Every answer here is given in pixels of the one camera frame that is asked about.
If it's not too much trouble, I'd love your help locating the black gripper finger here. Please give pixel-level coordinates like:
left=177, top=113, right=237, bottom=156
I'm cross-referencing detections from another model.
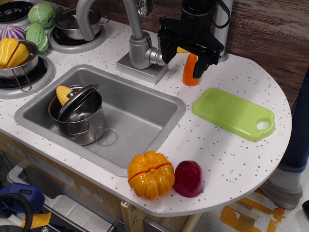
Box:
left=193, top=56, right=210, bottom=79
left=160, top=38, right=179, bottom=64

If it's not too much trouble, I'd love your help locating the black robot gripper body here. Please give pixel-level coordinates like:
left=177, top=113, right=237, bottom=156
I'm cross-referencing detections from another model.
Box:
left=158, top=17, right=224, bottom=65

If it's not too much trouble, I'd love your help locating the orange toy carrot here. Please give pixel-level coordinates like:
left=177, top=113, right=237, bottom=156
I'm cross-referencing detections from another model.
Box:
left=182, top=53, right=199, bottom=86

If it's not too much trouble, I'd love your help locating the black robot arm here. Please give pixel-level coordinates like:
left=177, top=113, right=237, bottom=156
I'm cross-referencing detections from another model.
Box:
left=158, top=0, right=230, bottom=79

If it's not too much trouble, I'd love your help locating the green plastic cutting board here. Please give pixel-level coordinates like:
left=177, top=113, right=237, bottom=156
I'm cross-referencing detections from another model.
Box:
left=192, top=87, right=275, bottom=142

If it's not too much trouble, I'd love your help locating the yellow object behind gripper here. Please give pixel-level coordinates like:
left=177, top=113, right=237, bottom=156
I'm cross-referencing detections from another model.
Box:
left=177, top=47, right=188, bottom=53

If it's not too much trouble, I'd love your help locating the silver toy faucet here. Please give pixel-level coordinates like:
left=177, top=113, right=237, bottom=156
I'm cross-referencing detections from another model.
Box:
left=76, top=0, right=168, bottom=84

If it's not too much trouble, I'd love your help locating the grey vertical pole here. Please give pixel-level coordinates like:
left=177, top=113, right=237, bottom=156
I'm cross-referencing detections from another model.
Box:
left=214, top=0, right=234, bottom=63

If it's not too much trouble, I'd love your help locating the grey toy sink basin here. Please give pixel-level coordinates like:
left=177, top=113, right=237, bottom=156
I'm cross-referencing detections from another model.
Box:
left=14, top=65, right=186, bottom=177

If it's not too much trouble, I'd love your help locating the steel pot lid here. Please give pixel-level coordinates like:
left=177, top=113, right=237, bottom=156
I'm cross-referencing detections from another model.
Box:
left=58, top=84, right=98, bottom=120

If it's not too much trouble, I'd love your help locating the small steel pot on burner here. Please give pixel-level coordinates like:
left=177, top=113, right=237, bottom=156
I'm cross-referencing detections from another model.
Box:
left=49, top=7, right=110, bottom=40

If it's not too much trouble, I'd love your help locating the steel pot in sink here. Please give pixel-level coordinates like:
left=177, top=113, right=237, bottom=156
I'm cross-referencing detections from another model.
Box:
left=48, top=85, right=106, bottom=145

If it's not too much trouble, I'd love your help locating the back right stove burner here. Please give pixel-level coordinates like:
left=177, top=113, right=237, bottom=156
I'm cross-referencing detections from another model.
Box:
left=47, top=23, right=106, bottom=54

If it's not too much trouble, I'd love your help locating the stove burner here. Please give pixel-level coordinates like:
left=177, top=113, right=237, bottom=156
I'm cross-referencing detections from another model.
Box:
left=0, top=55, right=55, bottom=100
left=0, top=1, right=34, bottom=30
left=47, top=23, right=106, bottom=54

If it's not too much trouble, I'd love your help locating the yellow toy corn cob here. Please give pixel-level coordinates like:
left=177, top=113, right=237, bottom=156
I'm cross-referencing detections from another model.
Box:
left=56, top=86, right=73, bottom=106

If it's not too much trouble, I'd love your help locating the dark red toy fruit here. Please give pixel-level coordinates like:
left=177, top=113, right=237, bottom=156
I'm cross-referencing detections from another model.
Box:
left=174, top=160, right=204, bottom=198

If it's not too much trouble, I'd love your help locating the orange toy pumpkin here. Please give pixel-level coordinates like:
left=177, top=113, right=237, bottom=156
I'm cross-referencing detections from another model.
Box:
left=127, top=151, right=175, bottom=200

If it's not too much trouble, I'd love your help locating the green toy cabbage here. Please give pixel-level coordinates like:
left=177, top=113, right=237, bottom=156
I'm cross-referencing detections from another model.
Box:
left=28, top=2, right=56, bottom=28

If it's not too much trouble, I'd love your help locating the green toy bitter gourd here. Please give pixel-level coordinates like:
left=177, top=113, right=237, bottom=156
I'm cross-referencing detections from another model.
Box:
left=26, top=23, right=49, bottom=53

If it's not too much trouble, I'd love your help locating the person's leg in jeans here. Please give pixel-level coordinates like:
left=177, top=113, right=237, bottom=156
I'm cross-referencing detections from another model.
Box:
left=280, top=72, right=309, bottom=173

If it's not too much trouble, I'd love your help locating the steel strainer pan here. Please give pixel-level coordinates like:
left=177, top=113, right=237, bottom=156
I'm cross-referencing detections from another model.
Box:
left=0, top=40, right=38, bottom=79

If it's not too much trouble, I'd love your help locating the grey white shoe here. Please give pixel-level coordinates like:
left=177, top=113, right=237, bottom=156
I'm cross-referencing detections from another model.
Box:
left=259, top=167, right=303, bottom=210

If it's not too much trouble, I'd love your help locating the yellow toy bell pepper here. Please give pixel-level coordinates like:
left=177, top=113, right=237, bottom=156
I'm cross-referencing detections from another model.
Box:
left=0, top=38, right=29, bottom=69

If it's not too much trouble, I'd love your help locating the back left stove burner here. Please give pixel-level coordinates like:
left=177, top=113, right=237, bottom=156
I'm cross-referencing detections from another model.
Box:
left=0, top=1, right=34, bottom=30

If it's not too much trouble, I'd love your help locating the purple toy onion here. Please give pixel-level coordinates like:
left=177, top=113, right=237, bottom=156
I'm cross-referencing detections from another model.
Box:
left=0, top=25, right=26, bottom=40

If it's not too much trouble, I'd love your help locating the front left stove burner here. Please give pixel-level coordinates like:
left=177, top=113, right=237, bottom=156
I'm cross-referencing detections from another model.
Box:
left=0, top=55, right=55, bottom=100

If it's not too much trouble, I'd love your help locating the blue clamp tool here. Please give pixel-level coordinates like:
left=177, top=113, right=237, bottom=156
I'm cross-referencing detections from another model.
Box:
left=0, top=183, right=45, bottom=218

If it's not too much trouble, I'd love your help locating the black cable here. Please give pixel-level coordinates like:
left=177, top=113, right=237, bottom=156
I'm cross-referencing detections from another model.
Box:
left=209, top=0, right=233, bottom=28

